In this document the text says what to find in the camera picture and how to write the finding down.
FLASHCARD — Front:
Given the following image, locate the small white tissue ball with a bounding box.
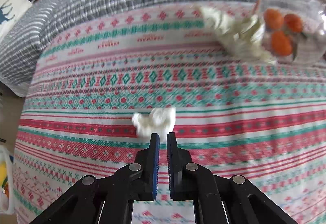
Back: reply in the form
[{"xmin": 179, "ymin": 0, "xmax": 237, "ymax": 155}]
[{"xmin": 131, "ymin": 107, "xmax": 176, "ymax": 143}]

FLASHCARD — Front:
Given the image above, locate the cream paper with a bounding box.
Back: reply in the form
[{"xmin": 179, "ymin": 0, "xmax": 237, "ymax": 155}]
[{"xmin": 197, "ymin": 6, "xmax": 277, "ymax": 64}]

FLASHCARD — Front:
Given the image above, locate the white trash bin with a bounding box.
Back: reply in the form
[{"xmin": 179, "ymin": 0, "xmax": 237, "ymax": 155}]
[{"xmin": 0, "ymin": 145, "xmax": 14, "ymax": 215}]

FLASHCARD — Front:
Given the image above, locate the patterned red green tablecloth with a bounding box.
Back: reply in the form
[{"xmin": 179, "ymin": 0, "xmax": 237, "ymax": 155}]
[{"xmin": 13, "ymin": 4, "xmax": 325, "ymax": 223}]

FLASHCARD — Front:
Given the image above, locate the orange tangerine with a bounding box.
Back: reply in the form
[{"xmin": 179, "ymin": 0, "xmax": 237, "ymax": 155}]
[
  {"xmin": 264, "ymin": 8, "xmax": 284, "ymax": 30},
  {"xmin": 284, "ymin": 14, "xmax": 303, "ymax": 33},
  {"xmin": 270, "ymin": 31, "xmax": 293, "ymax": 57}
]

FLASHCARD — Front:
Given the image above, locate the glass jar with cork lid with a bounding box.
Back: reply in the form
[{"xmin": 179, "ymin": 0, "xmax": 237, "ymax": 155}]
[{"xmin": 255, "ymin": 0, "xmax": 325, "ymax": 66}]

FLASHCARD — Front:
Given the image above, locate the white deer print pillow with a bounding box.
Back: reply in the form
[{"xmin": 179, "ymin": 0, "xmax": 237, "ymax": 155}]
[{"xmin": 0, "ymin": 0, "xmax": 32, "ymax": 41}]

